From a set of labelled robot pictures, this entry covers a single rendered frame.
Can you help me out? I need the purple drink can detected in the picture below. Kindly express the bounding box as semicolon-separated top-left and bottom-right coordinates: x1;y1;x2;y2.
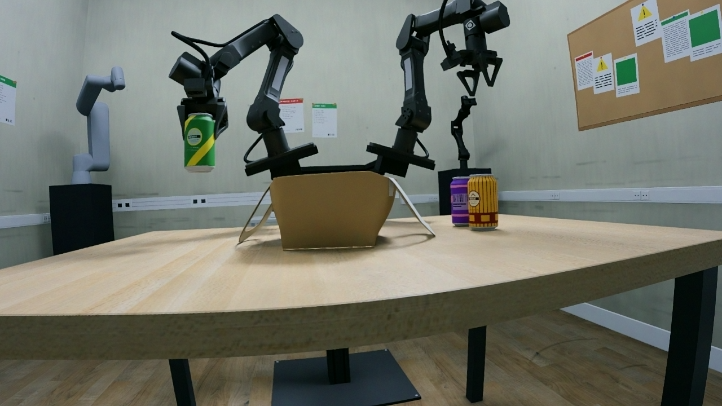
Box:
451;176;470;227

